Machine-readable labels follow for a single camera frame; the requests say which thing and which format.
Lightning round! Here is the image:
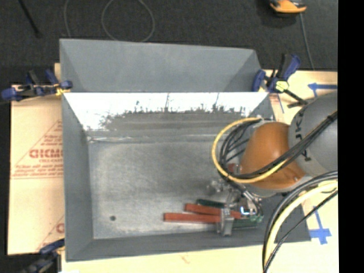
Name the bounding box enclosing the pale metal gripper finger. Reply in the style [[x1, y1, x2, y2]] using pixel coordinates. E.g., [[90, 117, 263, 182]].
[[217, 209, 228, 235], [226, 210, 235, 237]]

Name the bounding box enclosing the red-brown flat block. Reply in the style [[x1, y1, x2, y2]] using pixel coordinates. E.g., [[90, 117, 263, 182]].
[[184, 203, 242, 219], [163, 212, 222, 225]]

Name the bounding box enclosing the dark green flat block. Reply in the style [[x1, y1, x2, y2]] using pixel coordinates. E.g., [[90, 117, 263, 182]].
[[196, 198, 229, 209]]

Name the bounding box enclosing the clear glass thing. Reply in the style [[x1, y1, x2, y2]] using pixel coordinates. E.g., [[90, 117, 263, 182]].
[[205, 179, 229, 195]]

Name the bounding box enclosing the grey metal bin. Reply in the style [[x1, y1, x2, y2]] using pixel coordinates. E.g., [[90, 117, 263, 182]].
[[59, 38, 311, 262]]

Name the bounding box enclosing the brown cardboard board, red print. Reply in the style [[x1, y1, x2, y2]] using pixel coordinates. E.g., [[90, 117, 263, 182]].
[[6, 94, 67, 256]]

